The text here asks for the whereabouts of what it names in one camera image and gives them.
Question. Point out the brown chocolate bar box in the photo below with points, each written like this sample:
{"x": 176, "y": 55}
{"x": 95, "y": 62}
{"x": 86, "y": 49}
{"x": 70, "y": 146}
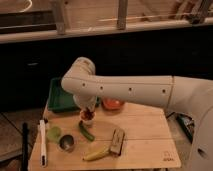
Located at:
{"x": 117, "y": 141}

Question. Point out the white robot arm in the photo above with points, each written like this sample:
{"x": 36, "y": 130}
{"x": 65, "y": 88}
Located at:
{"x": 190, "y": 96}

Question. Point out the black pole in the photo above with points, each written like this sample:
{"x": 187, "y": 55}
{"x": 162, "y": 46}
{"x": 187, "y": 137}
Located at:
{"x": 24, "y": 163}

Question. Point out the light green cup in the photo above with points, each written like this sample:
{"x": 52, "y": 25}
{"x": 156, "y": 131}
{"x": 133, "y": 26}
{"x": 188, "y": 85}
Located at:
{"x": 54, "y": 134}

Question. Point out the green plastic tray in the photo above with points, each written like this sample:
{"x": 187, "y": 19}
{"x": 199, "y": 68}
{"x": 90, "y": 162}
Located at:
{"x": 59, "y": 100}

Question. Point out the green bin with items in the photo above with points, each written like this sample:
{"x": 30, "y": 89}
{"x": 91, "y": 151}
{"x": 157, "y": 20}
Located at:
{"x": 187, "y": 125}

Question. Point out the red bowl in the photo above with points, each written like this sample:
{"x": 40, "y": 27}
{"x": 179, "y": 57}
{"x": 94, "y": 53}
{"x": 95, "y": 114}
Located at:
{"x": 112, "y": 104}

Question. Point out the white cup with orange inside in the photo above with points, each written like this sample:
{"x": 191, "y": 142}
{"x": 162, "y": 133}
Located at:
{"x": 86, "y": 122}

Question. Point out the dark purple grape bunch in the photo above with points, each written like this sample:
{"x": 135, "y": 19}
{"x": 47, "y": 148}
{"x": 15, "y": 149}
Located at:
{"x": 87, "y": 114}

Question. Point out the green cucumber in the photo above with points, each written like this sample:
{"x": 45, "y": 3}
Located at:
{"x": 85, "y": 132}

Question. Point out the yellow banana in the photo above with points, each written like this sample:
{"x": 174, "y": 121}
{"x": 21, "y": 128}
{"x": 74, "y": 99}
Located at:
{"x": 96, "y": 155}

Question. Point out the small steel cup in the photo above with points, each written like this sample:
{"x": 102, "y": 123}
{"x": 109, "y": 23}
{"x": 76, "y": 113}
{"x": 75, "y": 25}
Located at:
{"x": 66, "y": 143}

